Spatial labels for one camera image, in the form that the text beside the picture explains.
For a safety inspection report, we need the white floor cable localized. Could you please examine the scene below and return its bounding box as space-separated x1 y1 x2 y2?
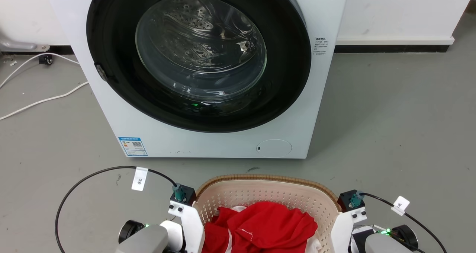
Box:
0 52 81 89
0 81 89 121

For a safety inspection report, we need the red garment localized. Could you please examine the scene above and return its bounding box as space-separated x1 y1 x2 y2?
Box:
202 201 318 253

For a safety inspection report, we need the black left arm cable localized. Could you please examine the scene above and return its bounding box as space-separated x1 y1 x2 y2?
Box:
55 166 178 253

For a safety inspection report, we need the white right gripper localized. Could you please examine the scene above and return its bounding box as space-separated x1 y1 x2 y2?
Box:
330 207 367 253

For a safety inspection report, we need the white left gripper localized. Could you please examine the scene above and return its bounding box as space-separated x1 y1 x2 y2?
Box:
168 201 206 253

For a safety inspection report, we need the grey door latch handle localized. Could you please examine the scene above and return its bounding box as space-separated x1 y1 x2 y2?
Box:
94 63 109 82

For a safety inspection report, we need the white front-loading washing machine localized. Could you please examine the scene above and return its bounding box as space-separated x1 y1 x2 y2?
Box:
45 0 350 159

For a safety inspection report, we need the white small cable tag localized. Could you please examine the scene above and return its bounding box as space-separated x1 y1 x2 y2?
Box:
391 196 410 216

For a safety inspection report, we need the beige perforated laundry basket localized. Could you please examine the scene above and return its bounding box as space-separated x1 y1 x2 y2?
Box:
193 174 342 253

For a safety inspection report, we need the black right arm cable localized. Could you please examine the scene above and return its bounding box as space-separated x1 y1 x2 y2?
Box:
361 192 448 253

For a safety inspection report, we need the round white filter cover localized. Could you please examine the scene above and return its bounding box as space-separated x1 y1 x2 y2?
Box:
256 139 292 158

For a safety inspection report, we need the white tall cable tag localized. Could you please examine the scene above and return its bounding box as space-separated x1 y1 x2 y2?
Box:
131 167 149 192

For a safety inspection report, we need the blue energy label sticker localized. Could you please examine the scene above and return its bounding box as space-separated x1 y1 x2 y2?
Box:
118 137 148 157

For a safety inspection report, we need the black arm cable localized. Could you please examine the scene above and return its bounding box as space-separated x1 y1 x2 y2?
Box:
361 192 448 253
55 166 178 253

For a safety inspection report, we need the black round washer door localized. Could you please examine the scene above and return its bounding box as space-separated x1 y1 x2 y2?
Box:
86 0 312 133

